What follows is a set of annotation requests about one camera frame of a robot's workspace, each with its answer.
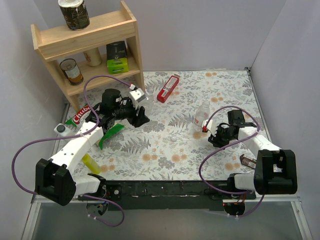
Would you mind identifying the wooden shelf unit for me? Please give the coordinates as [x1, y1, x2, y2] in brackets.
[30, 0, 145, 111]

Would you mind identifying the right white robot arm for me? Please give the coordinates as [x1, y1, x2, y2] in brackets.
[202, 109, 298, 199]

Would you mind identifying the floral table mat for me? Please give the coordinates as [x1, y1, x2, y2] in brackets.
[88, 70, 262, 181]

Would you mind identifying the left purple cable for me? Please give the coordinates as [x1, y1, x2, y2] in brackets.
[11, 75, 136, 228]

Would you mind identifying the purple cable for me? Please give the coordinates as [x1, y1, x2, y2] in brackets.
[198, 105, 266, 217]
[11, 75, 136, 228]

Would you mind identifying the cream cylindrical container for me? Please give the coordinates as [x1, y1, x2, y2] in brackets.
[83, 47, 102, 67]

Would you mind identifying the yellow bottle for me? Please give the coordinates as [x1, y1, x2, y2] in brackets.
[81, 153, 101, 175]

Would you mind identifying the black and green box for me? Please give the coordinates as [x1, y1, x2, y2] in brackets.
[106, 40, 129, 75]

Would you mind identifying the clear bottle cap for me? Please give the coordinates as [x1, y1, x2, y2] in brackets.
[170, 135, 177, 142]

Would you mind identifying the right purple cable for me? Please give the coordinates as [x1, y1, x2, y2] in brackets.
[198, 105, 266, 217]

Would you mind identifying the clear bottle with red label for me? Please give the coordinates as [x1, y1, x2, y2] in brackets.
[193, 101, 210, 132]

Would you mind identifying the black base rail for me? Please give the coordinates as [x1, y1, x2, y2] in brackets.
[90, 180, 244, 211]

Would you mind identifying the white bottle grey cap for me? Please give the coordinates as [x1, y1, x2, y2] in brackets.
[54, 123, 74, 137]

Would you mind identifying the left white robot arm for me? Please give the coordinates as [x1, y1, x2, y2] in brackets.
[35, 88, 150, 206]

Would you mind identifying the red rectangular box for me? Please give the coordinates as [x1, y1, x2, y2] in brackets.
[157, 74, 180, 103]

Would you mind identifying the brown chocolate bar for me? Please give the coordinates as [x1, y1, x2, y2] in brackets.
[239, 154, 257, 169]

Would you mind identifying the tin can on lower shelf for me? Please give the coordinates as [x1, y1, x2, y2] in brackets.
[59, 58, 84, 86]

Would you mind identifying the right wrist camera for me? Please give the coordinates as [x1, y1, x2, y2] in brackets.
[201, 119, 218, 137]

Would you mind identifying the green Chuba chips bag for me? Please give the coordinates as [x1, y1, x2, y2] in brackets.
[64, 104, 125, 150]

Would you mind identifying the dark can on shelf top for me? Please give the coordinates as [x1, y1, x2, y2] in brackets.
[58, 0, 90, 31]

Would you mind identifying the clear plastic bottle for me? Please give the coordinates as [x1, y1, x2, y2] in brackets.
[144, 86, 155, 118]

